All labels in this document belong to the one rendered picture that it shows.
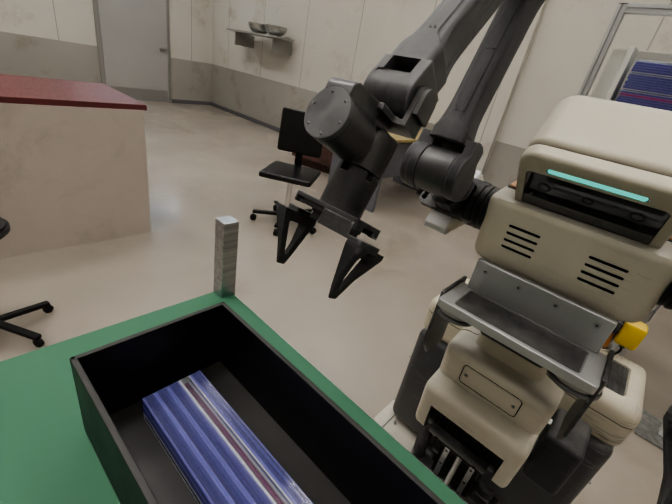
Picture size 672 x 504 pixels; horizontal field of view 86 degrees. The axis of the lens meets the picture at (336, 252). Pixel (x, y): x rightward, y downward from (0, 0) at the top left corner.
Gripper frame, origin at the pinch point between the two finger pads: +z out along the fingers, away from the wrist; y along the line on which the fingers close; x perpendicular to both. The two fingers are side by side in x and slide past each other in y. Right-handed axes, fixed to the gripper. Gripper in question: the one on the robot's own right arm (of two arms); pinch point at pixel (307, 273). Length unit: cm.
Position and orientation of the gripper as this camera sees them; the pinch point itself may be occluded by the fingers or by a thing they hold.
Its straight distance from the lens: 46.4
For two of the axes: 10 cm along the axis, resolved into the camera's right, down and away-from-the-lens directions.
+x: 5.1, 1.8, 8.4
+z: -4.5, 8.9, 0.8
